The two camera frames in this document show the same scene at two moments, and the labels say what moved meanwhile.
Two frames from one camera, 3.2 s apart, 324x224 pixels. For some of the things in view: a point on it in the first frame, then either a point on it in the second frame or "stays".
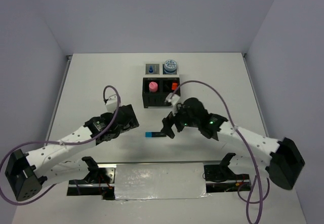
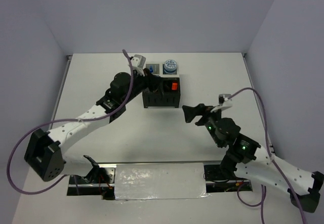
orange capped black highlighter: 174,86 stays
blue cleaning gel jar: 170,67 stays
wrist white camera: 173,101 -> 224,102
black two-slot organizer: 156,89 stays
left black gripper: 132,123 -> 152,82
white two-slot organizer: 156,70 stays
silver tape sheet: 160,181 stays
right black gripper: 168,121 -> 190,112
